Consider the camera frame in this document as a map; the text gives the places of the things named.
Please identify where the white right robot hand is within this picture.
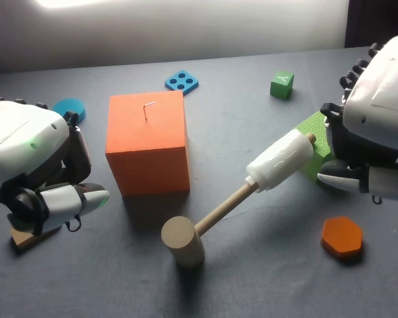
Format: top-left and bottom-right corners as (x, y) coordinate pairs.
(316, 35), (398, 205)

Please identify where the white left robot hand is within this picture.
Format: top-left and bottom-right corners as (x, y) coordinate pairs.
(0, 95), (110, 237)

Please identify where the wooden mallet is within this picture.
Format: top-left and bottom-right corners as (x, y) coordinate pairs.
(161, 128), (318, 269)

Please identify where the large orange cube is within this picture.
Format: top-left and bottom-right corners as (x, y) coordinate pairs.
(105, 89), (191, 198)

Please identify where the bent metal nail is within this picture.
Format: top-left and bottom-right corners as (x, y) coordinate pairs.
(142, 102), (157, 121)

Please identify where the blue round disc block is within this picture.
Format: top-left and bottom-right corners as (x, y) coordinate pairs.
(52, 97), (87, 124)

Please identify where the large green textured cube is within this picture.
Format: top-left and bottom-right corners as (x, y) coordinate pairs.
(295, 111), (334, 185)

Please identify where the dark background panel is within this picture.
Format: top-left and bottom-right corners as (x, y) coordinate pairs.
(344, 0), (398, 49)

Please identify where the small green letter cube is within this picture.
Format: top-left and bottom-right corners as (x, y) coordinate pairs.
(269, 70), (295, 101)

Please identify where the tan wooden block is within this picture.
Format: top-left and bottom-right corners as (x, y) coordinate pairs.
(9, 227), (59, 250)

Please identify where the orange hexagon block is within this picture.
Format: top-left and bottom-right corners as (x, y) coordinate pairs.
(320, 216), (364, 261)

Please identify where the blue square four-hole block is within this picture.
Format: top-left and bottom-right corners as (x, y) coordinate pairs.
(164, 70), (199, 96)

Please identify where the grey tablecloth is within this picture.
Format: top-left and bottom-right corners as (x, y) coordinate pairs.
(0, 42), (398, 318)

